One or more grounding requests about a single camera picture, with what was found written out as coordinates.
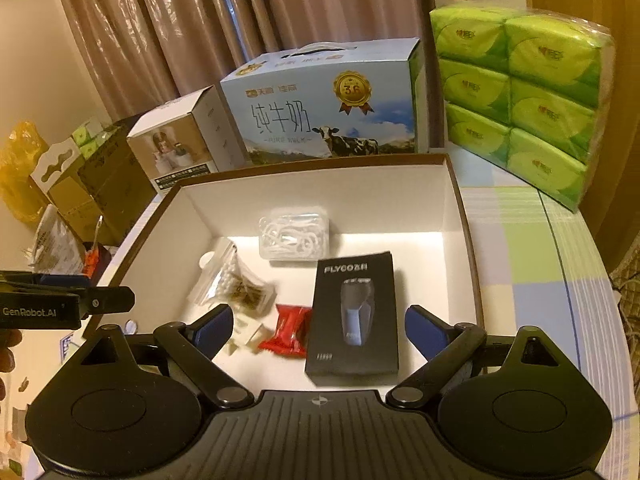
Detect small white product box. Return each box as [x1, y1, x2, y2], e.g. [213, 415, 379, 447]
[127, 86, 250, 194]

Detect person's left hand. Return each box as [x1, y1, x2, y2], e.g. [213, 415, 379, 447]
[0, 328, 23, 374]

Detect cotton swab bag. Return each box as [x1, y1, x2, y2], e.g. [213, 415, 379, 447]
[186, 237, 277, 356]

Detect yellow plastic bag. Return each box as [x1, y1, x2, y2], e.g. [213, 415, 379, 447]
[1, 122, 49, 229]

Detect clear dental floss box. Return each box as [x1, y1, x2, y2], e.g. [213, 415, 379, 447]
[258, 208, 330, 262]

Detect black Flyco shaver box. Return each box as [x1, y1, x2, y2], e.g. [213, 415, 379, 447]
[305, 252, 399, 378]

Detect beige curtain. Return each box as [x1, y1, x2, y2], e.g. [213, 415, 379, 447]
[61, 0, 435, 118]

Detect blue milk carton box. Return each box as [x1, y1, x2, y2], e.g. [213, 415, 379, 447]
[220, 37, 430, 165]

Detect plaid bed sheet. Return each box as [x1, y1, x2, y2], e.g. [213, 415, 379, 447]
[29, 142, 640, 480]

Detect green tissue pack bundle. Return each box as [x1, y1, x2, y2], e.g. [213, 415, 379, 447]
[430, 2, 615, 211]

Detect brown cardboard storage box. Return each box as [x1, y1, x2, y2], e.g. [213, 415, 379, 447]
[87, 155, 483, 392]

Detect stacked brown cardboard boxes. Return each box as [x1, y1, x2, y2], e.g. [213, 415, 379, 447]
[32, 115, 156, 246]

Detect red snack packet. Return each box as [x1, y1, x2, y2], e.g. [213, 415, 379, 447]
[258, 304, 312, 359]

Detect white printed plastic bag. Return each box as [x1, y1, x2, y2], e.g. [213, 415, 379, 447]
[28, 204, 86, 275]

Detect quilted olive chair cover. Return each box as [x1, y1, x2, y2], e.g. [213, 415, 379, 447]
[610, 236, 640, 313]

